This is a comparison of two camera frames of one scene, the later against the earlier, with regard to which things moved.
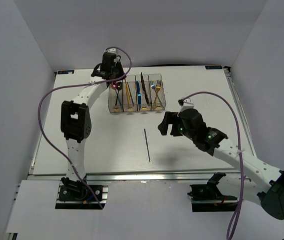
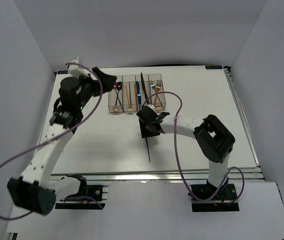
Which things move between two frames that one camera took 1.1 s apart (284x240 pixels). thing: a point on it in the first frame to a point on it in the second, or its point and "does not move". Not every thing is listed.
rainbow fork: x=154 y=87 does not move
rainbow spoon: x=114 y=86 does not move
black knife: x=144 y=88 does not move
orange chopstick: x=128 y=94 to x=135 y=96
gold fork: x=158 y=84 does not move
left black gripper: x=118 y=64 to x=108 y=80
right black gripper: x=170 y=118 to x=145 y=132
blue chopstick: x=147 y=145 does not move
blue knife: x=139 y=95 does not move
